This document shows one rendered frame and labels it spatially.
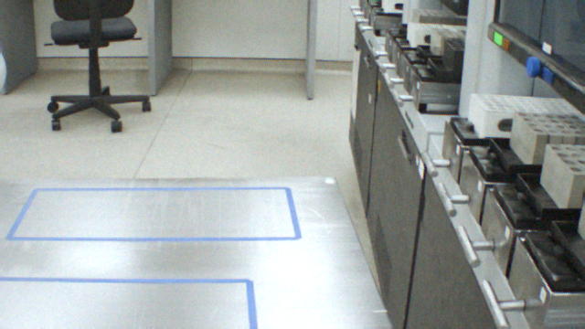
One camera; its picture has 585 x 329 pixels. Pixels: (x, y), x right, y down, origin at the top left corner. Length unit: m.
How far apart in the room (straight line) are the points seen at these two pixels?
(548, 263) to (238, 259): 0.35
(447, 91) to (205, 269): 0.95
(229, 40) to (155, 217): 3.94
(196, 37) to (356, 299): 4.15
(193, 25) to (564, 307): 4.16
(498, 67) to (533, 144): 0.29
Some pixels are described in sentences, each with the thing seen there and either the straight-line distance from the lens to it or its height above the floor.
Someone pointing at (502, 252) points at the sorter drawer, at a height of 0.76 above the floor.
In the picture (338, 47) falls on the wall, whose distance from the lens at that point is 4.75.
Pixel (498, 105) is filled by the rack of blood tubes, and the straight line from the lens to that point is 1.22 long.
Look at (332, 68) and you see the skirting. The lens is 4.78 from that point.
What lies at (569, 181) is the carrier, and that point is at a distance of 0.92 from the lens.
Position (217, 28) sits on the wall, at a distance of 4.74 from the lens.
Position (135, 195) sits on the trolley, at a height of 0.82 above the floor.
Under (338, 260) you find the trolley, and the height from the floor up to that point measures 0.82.
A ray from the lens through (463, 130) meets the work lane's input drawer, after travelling 1.21.
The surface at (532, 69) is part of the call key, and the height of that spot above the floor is 0.98.
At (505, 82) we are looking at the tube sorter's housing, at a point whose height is 0.88.
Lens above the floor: 1.19
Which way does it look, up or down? 22 degrees down
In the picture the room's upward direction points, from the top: 2 degrees clockwise
